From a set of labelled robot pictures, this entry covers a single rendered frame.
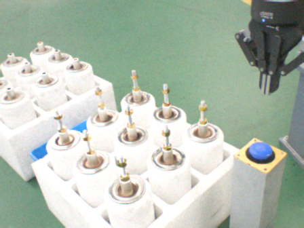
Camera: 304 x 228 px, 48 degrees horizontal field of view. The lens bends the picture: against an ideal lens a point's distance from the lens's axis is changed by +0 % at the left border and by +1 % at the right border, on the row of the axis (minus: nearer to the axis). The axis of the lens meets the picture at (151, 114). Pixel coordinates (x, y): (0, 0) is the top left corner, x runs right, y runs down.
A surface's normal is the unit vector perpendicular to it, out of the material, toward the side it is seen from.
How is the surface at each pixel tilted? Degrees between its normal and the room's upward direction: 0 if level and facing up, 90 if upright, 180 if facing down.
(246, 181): 90
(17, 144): 90
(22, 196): 0
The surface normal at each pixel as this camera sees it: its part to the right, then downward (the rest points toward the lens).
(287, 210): -0.09, -0.81
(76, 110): 0.70, 0.36
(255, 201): -0.72, 0.45
